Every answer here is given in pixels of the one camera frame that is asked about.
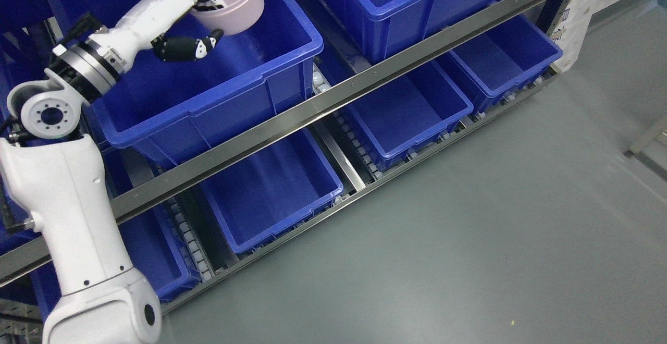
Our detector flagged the blue bin lower far right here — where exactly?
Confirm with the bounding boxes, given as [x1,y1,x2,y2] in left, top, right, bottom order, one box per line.
[435,15,564,114]

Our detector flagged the blue bin upper left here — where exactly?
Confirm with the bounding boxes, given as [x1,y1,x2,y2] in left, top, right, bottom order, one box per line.
[48,0,324,168]

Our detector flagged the blue bin lower far left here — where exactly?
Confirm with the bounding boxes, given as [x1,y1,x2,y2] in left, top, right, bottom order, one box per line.
[2,150,201,321]

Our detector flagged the blue bin lower middle left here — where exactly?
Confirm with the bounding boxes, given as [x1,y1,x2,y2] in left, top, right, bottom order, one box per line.
[200,130,344,254]

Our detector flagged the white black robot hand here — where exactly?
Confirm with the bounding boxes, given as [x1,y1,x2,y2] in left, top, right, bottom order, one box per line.
[90,0,227,71]

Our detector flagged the white sign board blue text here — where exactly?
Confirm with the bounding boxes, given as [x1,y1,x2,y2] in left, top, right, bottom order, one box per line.
[549,0,598,73]

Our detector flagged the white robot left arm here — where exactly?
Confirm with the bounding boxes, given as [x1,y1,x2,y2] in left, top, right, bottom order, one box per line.
[2,10,177,343]

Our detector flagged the blue bin lower middle right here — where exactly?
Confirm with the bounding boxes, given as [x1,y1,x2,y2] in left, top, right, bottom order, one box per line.
[340,62,473,171]

